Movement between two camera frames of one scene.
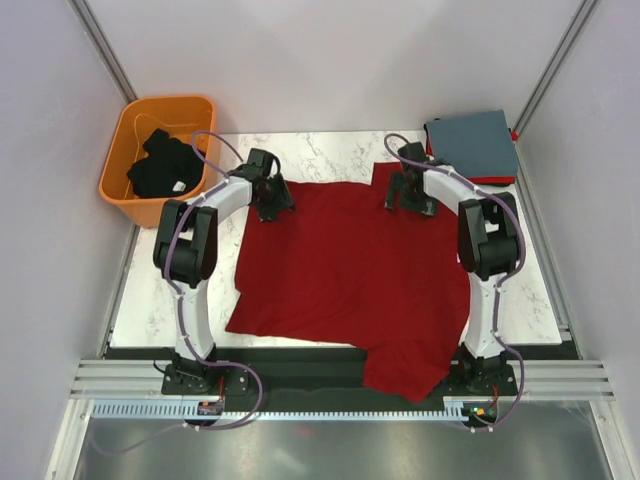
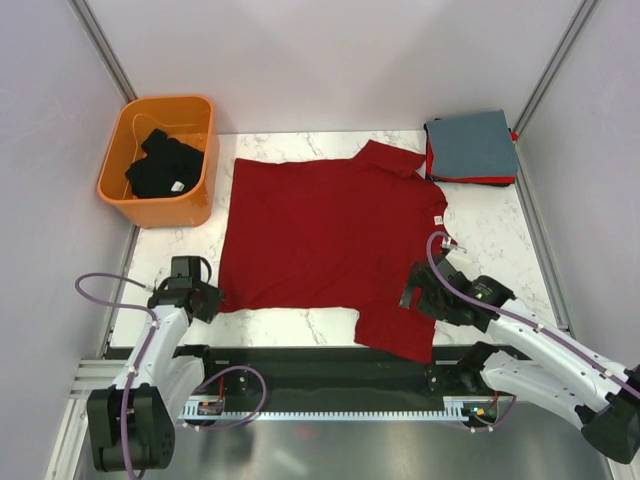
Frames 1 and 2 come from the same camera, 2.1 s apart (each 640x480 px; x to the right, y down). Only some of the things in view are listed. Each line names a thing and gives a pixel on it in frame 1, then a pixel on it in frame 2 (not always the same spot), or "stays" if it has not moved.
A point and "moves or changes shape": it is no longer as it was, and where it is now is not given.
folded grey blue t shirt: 478,145 stays
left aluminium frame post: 103,49 stays
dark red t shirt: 341,267 moves or changes shape
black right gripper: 426,205 to 422,300
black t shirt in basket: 171,166 stays
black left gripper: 281,203 to 215,296
